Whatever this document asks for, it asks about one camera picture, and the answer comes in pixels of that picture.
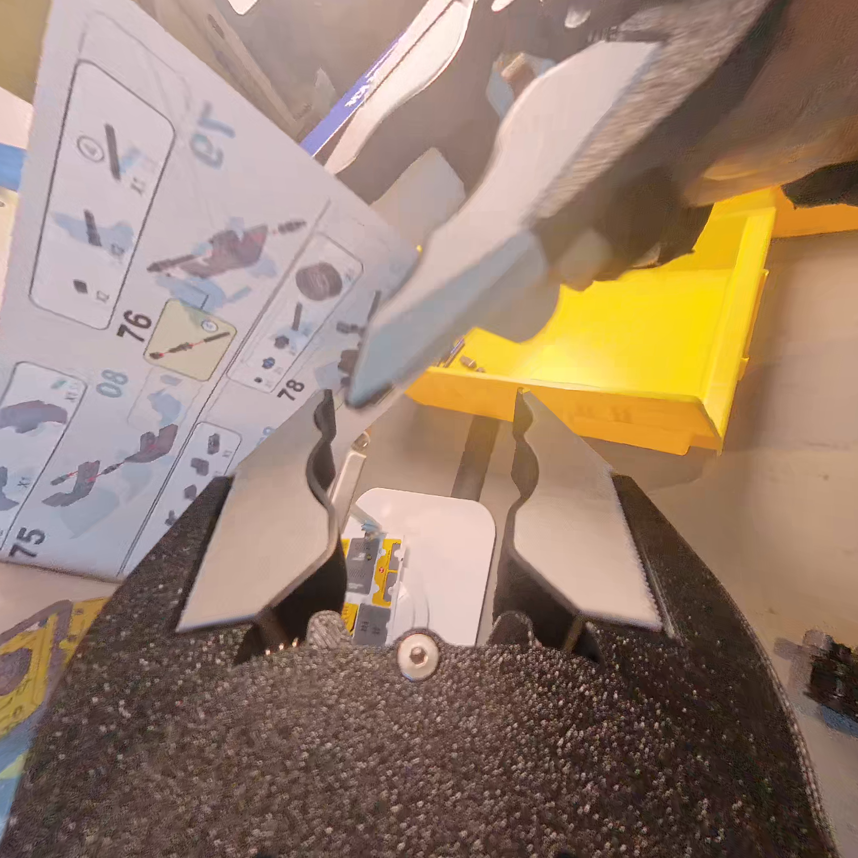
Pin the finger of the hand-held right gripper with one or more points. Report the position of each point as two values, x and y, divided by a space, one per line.
415 74
469 268

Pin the instruction booklet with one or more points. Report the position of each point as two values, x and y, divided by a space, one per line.
167 268

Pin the small grey pin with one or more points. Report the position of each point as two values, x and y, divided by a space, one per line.
456 350
469 364

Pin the yellow black printed leaflet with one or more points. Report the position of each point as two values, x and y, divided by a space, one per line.
365 556

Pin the blue toy set box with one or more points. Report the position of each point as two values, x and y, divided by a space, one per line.
362 94

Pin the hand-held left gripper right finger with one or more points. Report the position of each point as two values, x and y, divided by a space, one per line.
570 529

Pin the white booklet stand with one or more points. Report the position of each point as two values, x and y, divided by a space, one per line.
449 549

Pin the person's right forearm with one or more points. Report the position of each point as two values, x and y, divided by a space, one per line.
824 184

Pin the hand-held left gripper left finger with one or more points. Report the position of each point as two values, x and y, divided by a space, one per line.
268 536

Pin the yellow plastic bin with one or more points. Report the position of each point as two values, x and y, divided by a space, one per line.
637 335

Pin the black toy wheel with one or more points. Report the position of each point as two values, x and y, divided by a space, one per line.
834 677

